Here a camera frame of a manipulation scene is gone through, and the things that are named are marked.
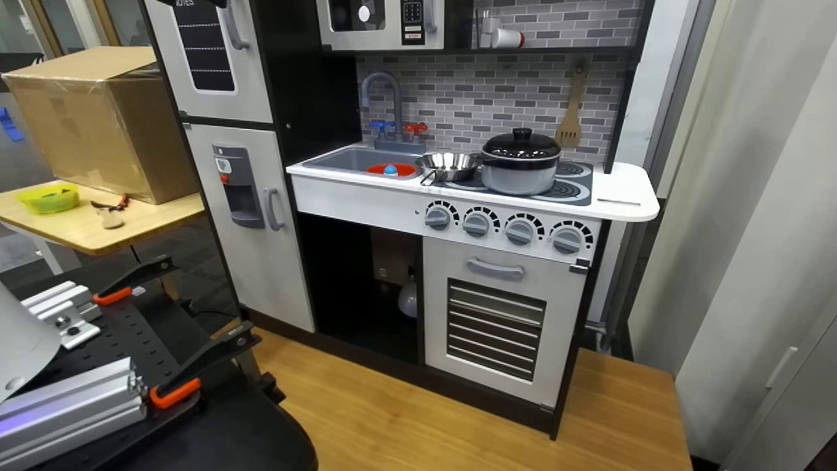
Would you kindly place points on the toy microwave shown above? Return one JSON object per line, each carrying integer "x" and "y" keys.
{"x": 380, "y": 23}

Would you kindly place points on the light wooden side table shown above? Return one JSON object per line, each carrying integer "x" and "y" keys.
{"x": 84, "y": 225}

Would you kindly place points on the wooden spatula on wall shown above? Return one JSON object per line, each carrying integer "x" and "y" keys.
{"x": 571, "y": 123}

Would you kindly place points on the white paper cup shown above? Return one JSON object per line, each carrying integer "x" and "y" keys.
{"x": 509, "y": 36}

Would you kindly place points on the aluminium extrusion rail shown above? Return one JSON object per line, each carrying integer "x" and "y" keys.
{"x": 70, "y": 414}

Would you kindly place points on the black pot lid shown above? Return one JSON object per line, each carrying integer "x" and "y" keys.
{"x": 521, "y": 146}

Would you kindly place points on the silver metal bracket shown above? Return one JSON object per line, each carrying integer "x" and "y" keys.
{"x": 70, "y": 310}

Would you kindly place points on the cardboard box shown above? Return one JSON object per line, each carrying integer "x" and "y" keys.
{"x": 106, "y": 117}

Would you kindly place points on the grey toy pot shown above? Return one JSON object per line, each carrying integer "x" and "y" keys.
{"x": 520, "y": 176}

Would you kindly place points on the black orange clamp front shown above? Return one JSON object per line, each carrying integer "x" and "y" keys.
{"x": 187, "y": 376}

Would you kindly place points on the toy play kitchen unit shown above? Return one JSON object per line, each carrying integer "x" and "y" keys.
{"x": 453, "y": 288}

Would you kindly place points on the grey robot base cover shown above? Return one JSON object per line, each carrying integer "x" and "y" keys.
{"x": 27, "y": 344}

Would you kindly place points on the silver metal pan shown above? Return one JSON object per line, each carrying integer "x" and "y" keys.
{"x": 449, "y": 166}

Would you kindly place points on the red bowl in sink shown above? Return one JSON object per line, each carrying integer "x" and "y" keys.
{"x": 403, "y": 168}

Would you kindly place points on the black orange clamp rear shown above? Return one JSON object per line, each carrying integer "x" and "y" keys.
{"x": 122, "y": 288}

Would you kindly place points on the black orange clamp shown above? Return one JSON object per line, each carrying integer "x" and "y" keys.
{"x": 187, "y": 376}
{"x": 122, "y": 288}

